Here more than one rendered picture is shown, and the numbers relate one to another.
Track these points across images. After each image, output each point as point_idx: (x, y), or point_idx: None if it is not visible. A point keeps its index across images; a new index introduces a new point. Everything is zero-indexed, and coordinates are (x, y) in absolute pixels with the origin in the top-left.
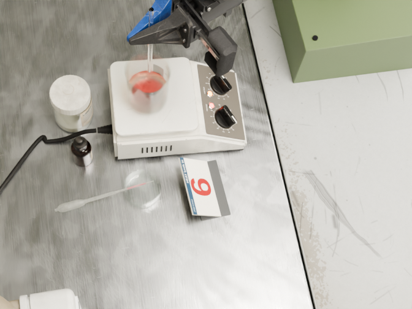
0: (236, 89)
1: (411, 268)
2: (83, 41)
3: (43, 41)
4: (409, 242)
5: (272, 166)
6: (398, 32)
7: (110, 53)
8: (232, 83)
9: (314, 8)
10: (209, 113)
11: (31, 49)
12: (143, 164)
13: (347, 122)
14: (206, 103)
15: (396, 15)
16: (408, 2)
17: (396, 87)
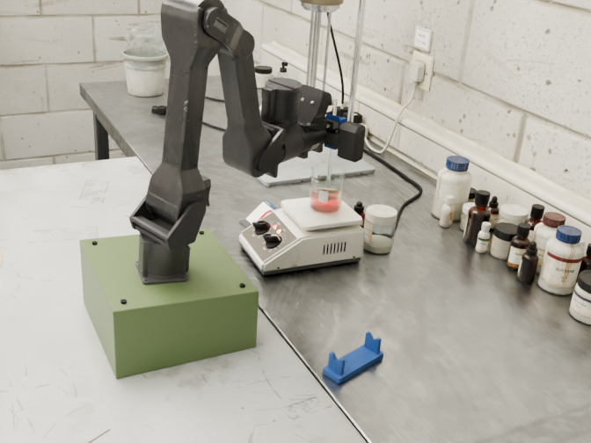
0: (257, 252)
1: (101, 214)
2: (401, 282)
3: (433, 278)
4: (102, 221)
5: None
6: (122, 237)
7: (375, 279)
8: (263, 252)
9: (205, 249)
10: (274, 221)
11: (438, 273)
12: None
13: None
14: (279, 225)
15: (124, 246)
16: (111, 254)
17: None
